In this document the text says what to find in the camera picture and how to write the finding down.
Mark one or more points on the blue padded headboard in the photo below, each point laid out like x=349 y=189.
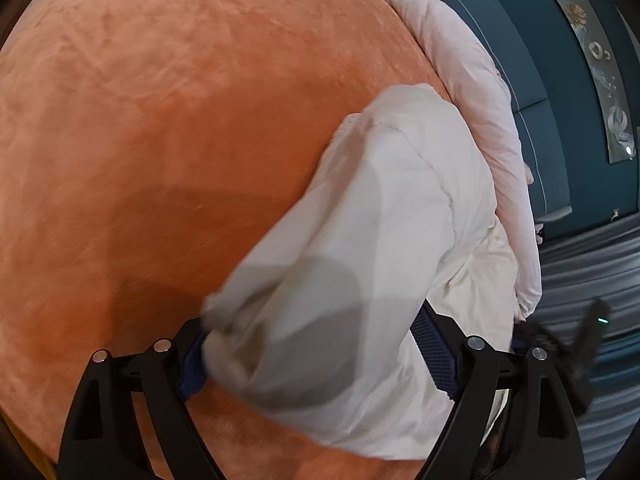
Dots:
x=525 y=60

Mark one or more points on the orange plush bed blanket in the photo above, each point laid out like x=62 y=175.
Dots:
x=150 y=110

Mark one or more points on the pale pink duvet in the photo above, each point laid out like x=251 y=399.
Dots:
x=470 y=60

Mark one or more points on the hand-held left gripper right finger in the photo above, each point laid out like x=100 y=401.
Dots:
x=435 y=350

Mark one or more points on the grey curtain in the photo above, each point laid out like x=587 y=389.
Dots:
x=590 y=270

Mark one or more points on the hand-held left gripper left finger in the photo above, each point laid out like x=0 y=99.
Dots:
x=194 y=375

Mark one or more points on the framed wall picture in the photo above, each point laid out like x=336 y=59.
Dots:
x=600 y=75

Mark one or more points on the white puffer jacket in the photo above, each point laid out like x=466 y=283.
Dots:
x=375 y=210

